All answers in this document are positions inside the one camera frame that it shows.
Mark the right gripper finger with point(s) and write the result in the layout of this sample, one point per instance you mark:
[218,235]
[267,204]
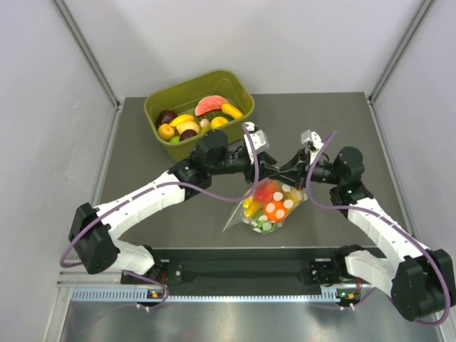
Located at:
[287,179]
[289,166]

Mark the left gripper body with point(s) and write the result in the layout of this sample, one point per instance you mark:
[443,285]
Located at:
[249,173]

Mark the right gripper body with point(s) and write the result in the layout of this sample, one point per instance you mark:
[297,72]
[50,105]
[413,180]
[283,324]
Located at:
[303,168]

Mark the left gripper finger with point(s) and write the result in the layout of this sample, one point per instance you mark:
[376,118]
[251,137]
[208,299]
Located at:
[272,171]
[270,178]

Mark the polka dot zip bag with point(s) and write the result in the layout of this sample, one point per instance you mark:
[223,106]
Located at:
[290,196]

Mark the fake red mango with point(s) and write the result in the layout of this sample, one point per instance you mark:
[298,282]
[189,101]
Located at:
[265,190]

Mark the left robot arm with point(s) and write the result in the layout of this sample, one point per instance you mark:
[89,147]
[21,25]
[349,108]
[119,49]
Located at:
[95,231]

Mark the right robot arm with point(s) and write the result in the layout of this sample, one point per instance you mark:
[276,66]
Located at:
[418,280]

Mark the fake green fruit in bag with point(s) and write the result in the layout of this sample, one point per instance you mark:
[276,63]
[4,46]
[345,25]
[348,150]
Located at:
[263,225]

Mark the fake yellow pepper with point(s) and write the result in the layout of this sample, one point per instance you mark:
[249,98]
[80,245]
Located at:
[218,122]

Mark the fake banana in tub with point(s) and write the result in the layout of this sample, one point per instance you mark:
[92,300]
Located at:
[232,111]

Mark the fake mushroom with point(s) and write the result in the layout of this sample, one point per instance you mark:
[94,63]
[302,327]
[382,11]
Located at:
[204,123]

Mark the fake dark red plum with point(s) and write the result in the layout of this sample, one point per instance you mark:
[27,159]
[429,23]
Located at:
[187,134]

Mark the fake watermelon slice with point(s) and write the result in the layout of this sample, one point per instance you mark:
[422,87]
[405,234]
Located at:
[208,104]

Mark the fake yellow pear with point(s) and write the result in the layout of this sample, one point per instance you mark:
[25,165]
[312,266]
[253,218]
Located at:
[188,125]

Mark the fake small banana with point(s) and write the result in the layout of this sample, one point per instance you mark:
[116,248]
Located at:
[182,119]

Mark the fake orange persimmon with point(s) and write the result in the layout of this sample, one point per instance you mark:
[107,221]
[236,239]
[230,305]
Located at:
[166,132]

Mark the olive green plastic tub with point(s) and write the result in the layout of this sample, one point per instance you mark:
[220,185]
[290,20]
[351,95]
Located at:
[184,97]

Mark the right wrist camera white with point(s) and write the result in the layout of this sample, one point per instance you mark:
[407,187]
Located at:
[312,141]

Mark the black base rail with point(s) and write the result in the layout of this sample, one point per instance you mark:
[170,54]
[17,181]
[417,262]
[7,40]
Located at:
[287,268]

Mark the grey cable duct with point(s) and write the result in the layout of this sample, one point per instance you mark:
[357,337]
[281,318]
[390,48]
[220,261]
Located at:
[145,295]

